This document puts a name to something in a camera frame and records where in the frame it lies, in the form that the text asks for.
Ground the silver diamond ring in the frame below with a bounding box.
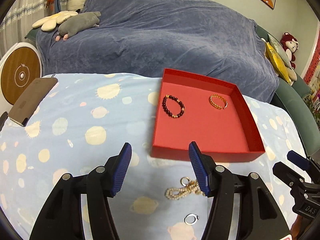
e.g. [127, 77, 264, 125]
[184, 213, 200, 225]

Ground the white pearl necklace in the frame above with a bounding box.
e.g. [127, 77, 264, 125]
[164, 176, 206, 201]

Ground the gold cuff bangle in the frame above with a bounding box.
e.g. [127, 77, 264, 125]
[209, 94, 228, 110]

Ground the dark bead bracelet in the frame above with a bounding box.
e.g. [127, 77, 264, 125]
[162, 94, 186, 119]

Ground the blue planet print tablecloth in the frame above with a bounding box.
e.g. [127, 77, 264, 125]
[1, 73, 309, 239]

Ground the red cardboard box tray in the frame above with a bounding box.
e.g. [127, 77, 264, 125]
[151, 68, 265, 163]

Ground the gold yellow cushion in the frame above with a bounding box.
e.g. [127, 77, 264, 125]
[261, 34, 297, 86]

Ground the brown phone case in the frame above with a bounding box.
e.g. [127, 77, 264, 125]
[8, 77, 58, 127]

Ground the red monkey plush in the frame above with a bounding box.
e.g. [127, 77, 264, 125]
[280, 32, 299, 69]

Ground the round wooden white device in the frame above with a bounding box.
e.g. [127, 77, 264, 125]
[1, 42, 42, 113]

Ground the blue grey bed blanket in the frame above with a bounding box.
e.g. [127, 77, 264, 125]
[36, 0, 279, 102]

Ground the grey seal plush toy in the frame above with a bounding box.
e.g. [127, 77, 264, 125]
[55, 11, 101, 41]

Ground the flower shaped cream pillow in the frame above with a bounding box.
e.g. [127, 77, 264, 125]
[32, 11, 78, 32]

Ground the white curtain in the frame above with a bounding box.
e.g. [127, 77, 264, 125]
[0, 0, 54, 58]

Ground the green sofa bed frame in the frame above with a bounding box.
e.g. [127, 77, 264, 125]
[254, 24, 320, 157]

